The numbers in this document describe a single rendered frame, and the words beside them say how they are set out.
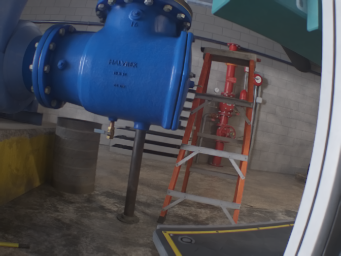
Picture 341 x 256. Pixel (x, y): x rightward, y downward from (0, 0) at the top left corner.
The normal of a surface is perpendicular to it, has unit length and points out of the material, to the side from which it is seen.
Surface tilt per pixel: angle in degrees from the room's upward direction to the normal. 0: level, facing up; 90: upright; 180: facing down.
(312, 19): 90
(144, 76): 101
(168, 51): 68
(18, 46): 77
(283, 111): 90
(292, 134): 90
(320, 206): 90
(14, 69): 108
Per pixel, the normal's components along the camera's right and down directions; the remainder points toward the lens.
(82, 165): 0.66, 0.15
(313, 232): -0.95, -0.15
